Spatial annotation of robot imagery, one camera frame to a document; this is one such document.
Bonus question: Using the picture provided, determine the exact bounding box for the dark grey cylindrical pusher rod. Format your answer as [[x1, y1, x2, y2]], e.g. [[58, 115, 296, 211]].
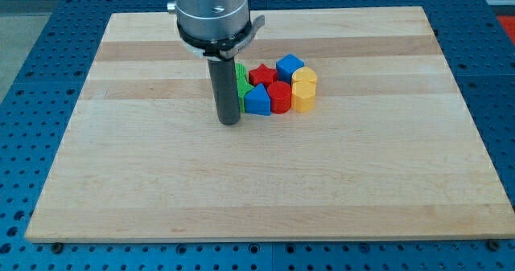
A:
[[208, 59, 241, 125]]

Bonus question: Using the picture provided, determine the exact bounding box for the yellow hexagon block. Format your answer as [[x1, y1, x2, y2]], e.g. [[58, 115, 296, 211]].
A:
[[291, 81, 316, 113]]

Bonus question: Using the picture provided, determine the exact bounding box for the green round block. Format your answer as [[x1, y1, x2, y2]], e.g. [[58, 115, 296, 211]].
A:
[[235, 63, 247, 80]]

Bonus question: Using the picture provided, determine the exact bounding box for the green star block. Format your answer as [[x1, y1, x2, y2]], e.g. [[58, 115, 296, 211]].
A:
[[237, 78, 253, 113]]

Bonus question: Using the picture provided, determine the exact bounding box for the red star block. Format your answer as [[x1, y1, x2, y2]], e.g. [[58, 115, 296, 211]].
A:
[[249, 64, 278, 88]]

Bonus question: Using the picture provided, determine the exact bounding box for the blue triangle block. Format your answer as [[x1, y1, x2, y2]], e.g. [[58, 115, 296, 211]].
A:
[[244, 84, 271, 116]]

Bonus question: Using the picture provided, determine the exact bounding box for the red cylinder block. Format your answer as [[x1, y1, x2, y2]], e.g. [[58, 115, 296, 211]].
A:
[[267, 81, 292, 114]]

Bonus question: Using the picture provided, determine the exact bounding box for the blue cube block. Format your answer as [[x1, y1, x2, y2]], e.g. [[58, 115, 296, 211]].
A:
[[276, 54, 305, 84]]

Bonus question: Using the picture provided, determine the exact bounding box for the yellow rounded block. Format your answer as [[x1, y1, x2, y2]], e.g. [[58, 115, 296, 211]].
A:
[[291, 67, 318, 84]]

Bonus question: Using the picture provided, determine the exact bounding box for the light wooden board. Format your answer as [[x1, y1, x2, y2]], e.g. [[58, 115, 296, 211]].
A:
[[25, 6, 514, 243]]

